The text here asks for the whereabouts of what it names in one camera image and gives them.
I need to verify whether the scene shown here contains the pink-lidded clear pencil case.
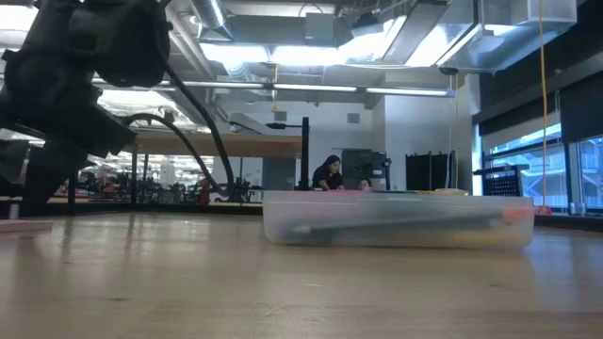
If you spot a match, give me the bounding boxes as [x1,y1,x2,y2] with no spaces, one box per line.
[262,187,537,250]

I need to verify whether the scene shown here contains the grey stapler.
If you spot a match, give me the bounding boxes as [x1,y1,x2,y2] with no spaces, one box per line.
[228,111,270,137]

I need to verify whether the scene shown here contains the black cabinet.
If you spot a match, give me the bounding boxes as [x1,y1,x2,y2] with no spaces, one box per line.
[341,149,393,192]

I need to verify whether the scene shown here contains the yellow-handled scissors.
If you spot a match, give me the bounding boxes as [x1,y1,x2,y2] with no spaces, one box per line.
[412,186,471,197]

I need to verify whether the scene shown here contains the long ceiling light bar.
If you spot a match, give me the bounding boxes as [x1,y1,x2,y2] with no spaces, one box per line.
[91,77,457,98]

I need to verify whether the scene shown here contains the raised wooden shelf black frame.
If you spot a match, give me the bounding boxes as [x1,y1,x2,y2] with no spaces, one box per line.
[67,108,311,218]

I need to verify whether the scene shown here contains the black panel screen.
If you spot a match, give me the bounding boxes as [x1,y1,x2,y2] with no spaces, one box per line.
[405,151,457,192]

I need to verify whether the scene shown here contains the pencil with red eraser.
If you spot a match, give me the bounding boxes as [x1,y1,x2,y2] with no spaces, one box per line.
[291,206,531,236]

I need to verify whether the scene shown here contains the silver rectangular ceiling duct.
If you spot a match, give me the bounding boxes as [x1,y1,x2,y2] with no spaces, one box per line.
[197,0,579,74]

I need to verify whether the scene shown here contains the black perforated crate cart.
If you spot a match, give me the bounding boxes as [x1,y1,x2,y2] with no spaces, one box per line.
[473,164,531,198]

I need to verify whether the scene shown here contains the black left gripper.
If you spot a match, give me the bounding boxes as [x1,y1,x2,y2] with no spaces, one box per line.
[0,0,138,218]

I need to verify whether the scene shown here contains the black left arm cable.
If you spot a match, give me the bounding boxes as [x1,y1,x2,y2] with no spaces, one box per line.
[120,60,236,200]

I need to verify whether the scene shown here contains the pink sticky note pad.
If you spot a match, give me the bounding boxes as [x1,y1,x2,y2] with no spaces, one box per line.
[0,218,54,234]

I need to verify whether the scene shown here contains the yellow hanging cable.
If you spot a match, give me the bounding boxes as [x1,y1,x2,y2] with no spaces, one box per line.
[538,0,551,208]

